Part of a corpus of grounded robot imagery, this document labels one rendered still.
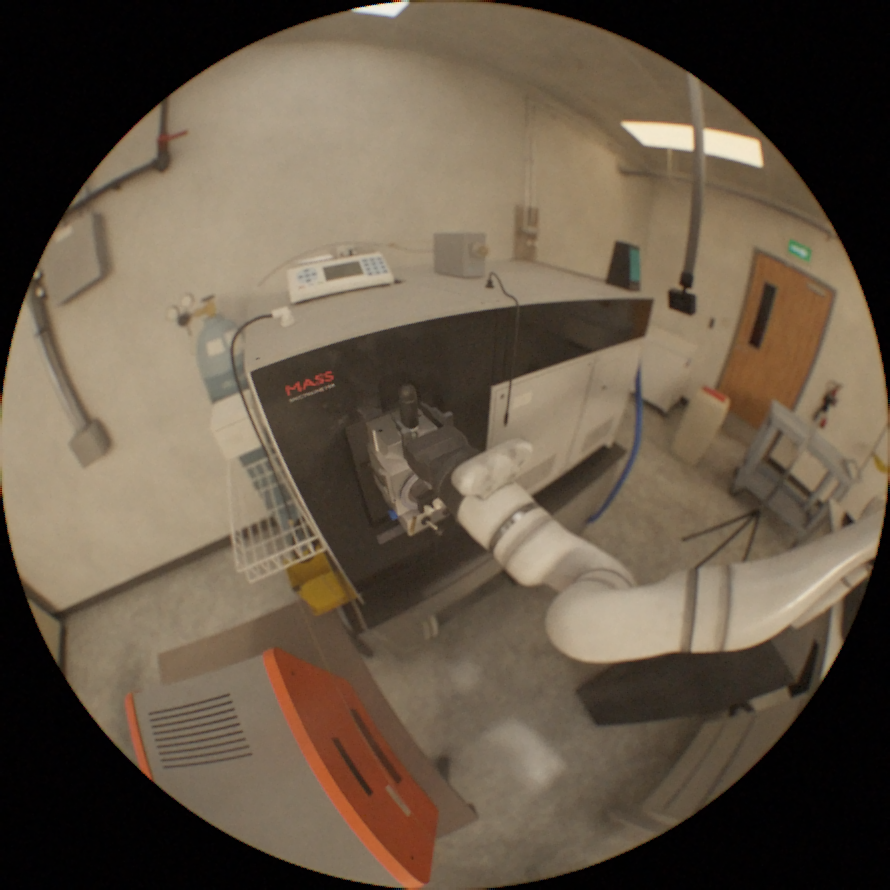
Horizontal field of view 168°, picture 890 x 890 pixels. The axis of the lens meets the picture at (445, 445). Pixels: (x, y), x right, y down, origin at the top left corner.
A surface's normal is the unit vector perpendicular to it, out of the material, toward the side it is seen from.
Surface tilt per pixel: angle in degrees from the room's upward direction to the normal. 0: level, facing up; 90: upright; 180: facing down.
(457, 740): 0
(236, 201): 90
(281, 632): 0
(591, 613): 40
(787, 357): 90
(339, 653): 0
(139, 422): 90
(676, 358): 90
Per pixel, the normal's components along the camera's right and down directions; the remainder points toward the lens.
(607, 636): -0.52, -0.06
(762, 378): -0.83, 0.37
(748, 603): -0.71, -0.48
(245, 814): -0.01, -0.77
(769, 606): -0.73, -0.29
